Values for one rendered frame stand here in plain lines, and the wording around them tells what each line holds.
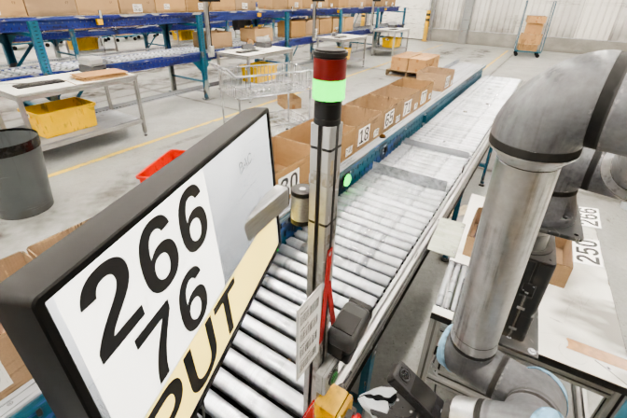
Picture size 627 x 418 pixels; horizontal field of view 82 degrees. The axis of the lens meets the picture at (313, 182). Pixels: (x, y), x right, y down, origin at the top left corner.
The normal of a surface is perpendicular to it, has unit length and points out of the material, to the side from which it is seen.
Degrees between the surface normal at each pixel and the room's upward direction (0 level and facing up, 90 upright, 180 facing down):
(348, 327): 8
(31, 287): 4
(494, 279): 94
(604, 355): 0
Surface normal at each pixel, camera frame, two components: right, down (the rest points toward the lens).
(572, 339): 0.03, -0.88
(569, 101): -0.74, 0.16
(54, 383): -0.22, 0.45
